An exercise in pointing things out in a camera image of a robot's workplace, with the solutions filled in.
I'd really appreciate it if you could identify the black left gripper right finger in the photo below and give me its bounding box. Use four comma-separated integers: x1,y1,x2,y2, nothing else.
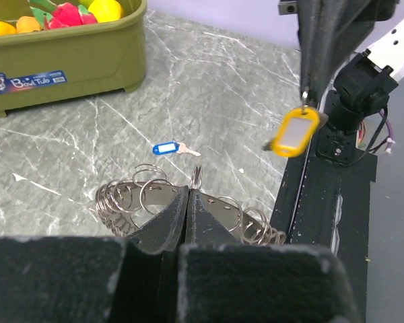
177,190,361,322

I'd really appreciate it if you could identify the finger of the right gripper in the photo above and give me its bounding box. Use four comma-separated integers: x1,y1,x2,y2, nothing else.
297,0,377,101

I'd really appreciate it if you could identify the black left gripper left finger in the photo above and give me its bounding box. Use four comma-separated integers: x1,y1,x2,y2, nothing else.
0,187,189,322

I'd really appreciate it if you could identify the yellow tag key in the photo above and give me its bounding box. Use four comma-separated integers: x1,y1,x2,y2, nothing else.
262,90,329,158

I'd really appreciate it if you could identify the round metal key ring disc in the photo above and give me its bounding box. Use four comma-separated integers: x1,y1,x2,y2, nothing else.
93,164,286,246

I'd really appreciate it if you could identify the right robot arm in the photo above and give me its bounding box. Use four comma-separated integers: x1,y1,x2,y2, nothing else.
178,1,404,322

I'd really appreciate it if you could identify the blue tag loose key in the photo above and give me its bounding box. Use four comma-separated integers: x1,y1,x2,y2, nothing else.
152,141,201,157

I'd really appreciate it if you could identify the green plastic bin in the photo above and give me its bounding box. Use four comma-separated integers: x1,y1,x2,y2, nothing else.
0,1,147,117

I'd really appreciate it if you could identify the yellow pear toy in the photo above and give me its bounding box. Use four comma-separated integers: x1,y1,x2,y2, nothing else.
88,0,125,23

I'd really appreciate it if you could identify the orange fruit toy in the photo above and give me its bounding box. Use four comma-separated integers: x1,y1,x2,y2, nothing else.
16,16,42,34

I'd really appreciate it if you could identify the red dragon fruit toy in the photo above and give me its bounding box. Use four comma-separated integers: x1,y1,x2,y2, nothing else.
28,1,98,30

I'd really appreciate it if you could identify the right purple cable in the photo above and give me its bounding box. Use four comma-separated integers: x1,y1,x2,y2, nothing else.
378,107,397,154

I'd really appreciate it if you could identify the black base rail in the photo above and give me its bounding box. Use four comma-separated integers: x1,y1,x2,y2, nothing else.
270,153,377,322

